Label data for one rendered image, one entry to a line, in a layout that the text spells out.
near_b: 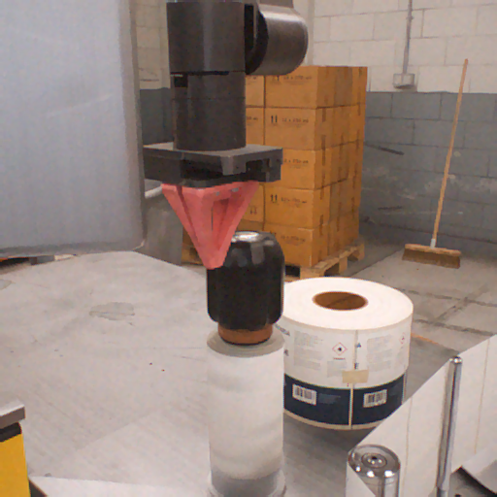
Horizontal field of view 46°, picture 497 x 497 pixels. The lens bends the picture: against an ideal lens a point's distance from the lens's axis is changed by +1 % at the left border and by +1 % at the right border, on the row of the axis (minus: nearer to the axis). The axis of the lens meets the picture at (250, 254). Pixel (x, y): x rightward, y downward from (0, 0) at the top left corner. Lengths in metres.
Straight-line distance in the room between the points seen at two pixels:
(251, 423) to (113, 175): 0.50
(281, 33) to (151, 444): 0.53
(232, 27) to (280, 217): 3.44
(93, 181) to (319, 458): 0.65
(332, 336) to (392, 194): 4.35
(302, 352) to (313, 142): 2.95
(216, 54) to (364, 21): 4.74
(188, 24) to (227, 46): 0.03
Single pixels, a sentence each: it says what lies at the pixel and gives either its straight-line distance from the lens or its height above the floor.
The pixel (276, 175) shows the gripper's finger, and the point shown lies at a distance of 0.46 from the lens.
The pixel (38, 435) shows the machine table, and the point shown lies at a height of 0.83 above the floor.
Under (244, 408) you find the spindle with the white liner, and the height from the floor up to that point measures 1.00.
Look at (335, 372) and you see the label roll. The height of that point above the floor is 0.96.
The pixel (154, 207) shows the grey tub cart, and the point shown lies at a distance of 3.01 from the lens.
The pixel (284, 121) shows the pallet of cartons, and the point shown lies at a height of 1.06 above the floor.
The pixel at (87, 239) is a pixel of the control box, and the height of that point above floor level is 1.29.
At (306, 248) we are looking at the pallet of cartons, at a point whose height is 0.27.
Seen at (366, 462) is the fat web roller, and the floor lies 1.07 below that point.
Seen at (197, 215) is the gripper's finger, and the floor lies 1.23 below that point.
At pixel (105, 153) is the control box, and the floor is 1.31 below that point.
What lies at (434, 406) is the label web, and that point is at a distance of 0.62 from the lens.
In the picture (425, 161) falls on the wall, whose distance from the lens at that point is 4.94.
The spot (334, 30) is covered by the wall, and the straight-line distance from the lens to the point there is 5.29.
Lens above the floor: 1.33
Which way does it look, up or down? 17 degrees down
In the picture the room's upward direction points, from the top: straight up
